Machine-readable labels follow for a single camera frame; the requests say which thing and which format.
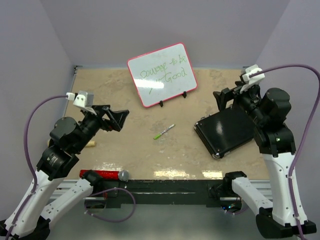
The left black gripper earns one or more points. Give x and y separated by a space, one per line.
119 117

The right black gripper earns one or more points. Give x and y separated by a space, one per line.
226 94

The white whiteboard marker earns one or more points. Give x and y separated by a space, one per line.
167 129

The pink framed whiteboard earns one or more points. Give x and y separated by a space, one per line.
162 74

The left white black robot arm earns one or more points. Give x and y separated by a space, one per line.
34 217

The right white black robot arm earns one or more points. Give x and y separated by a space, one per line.
283 216

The black hard case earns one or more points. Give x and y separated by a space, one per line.
225 131

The red cylinder with grey cap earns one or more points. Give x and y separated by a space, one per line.
114 175

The wooden pestle handle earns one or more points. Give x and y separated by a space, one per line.
90 144

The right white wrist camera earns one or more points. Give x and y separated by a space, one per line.
251 76

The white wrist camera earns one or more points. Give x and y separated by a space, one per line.
251 76
83 100

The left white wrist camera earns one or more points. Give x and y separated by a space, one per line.
83 100

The wire whiteboard stand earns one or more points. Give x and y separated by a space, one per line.
184 95

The aluminium rail frame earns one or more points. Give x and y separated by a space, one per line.
178 154

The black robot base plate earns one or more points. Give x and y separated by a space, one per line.
209 193

